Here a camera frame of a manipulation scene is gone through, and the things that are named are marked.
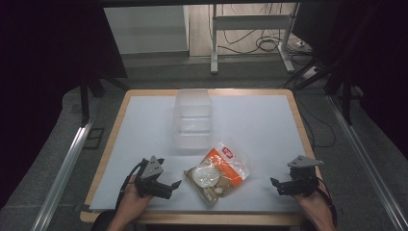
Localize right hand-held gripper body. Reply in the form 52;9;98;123
276;155;324;197

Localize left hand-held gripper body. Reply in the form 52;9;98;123
134;155;174;200

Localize person's right hand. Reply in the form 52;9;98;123
293;188;332;223

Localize person's left hand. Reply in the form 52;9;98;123
116;182;154;224

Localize orange and clear food bag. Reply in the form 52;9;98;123
183;141;251;207

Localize clear plastic storage container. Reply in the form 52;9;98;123
172;89;214;152

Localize white table sheet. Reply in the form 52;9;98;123
89;94;307;214

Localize person's dark clothing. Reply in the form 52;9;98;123
90;209;117;231

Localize black metal stand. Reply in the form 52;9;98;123
78;72;131;127
322;62;357;126

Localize white power strip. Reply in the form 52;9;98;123
301;64;319;80

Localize white cabinet panel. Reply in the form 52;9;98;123
103;5;191;56

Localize dark curtain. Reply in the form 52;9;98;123
293;0;408;152
0;0;128;210

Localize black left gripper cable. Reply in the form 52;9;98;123
115;161;143;210

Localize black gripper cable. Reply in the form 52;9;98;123
315;176;339;229
115;161;143;210

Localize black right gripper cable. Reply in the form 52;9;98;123
315;176;339;229

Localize thin black floor cable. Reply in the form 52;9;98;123
296;95;337;149

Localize black square floor frame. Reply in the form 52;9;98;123
83;127;106;150

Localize aluminium floor rail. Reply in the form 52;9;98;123
326;94;408;231
31;116;96;231

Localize black floor cables bundle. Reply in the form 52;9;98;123
217;3;314;56

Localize white metal desk frame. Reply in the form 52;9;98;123
209;2;301;76

